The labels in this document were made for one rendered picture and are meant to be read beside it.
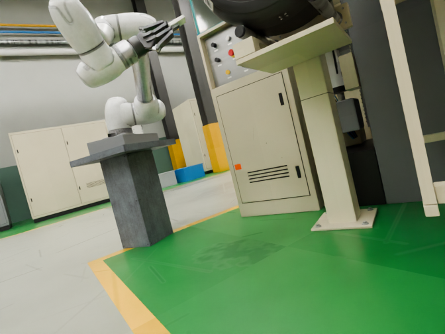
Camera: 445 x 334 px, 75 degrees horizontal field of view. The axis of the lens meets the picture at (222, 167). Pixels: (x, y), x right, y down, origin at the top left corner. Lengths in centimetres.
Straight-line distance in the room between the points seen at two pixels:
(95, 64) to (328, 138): 102
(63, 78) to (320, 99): 862
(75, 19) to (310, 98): 99
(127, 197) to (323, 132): 125
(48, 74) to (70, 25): 846
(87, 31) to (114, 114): 100
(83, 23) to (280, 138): 119
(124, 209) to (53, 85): 768
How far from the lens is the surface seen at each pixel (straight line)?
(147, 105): 198
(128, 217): 201
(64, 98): 937
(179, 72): 1062
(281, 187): 185
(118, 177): 199
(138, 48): 117
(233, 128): 193
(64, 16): 111
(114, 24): 166
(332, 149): 144
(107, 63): 113
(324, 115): 143
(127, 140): 186
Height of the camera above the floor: 48
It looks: 3 degrees down
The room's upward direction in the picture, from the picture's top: 14 degrees counter-clockwise
